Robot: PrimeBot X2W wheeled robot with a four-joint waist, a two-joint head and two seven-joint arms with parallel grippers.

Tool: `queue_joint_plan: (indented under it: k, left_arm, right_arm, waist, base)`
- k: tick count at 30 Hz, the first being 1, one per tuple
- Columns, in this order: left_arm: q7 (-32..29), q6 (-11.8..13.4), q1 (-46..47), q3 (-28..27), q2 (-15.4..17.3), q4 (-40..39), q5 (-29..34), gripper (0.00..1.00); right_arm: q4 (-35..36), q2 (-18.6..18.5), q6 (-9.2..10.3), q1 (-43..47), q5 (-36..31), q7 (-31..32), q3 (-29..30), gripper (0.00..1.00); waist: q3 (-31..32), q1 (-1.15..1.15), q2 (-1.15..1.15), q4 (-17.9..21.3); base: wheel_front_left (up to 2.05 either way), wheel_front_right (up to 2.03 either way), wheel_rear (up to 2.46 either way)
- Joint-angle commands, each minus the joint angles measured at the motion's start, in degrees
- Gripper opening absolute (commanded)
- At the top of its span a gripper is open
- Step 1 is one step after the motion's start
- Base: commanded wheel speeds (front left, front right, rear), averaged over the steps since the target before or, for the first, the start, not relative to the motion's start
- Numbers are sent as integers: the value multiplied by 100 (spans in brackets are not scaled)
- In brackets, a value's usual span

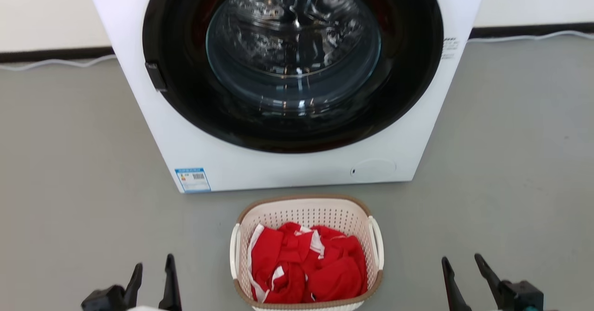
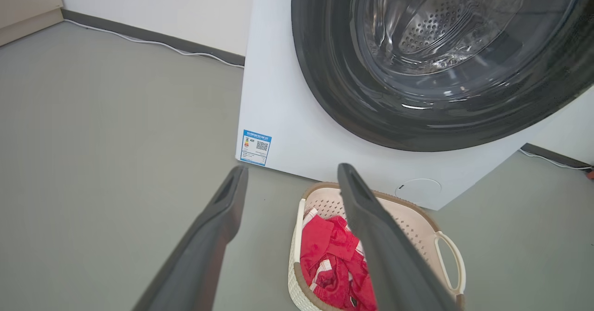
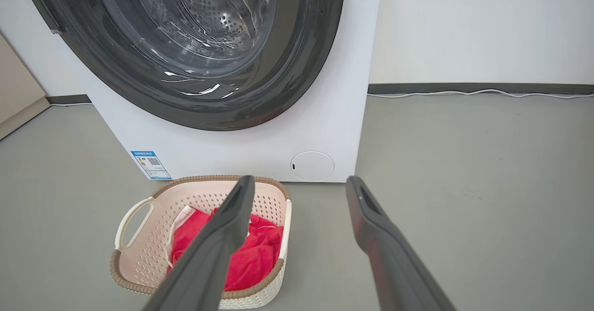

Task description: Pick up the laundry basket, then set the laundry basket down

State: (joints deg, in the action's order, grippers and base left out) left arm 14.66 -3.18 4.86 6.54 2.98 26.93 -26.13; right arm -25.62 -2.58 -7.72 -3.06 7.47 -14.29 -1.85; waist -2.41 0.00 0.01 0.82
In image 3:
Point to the round white filter cover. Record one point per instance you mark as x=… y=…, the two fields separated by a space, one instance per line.
x=312 y=166

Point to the dark grey door latch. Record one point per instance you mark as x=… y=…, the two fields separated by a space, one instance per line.
x=45 y=13

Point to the cream laundry basket brown rim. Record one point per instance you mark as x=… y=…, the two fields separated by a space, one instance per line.
x=139 y=255

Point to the blue energy label sticker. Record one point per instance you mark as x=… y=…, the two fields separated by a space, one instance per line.
x=151 y=165

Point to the red white-trimmed garment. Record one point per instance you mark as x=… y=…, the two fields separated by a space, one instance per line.
x=260 y=255

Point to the beige panel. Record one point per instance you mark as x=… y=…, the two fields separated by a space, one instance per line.
x=18 y=93

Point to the round black glass washer door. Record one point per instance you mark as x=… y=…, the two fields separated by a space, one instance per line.
x=301 y=46

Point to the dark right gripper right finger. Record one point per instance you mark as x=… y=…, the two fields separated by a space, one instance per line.
x=390 y=264

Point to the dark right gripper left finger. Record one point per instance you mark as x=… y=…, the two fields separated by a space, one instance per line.
x=209 y=260

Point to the white front-load washing machine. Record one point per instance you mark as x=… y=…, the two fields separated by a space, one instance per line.
x=222 y=153

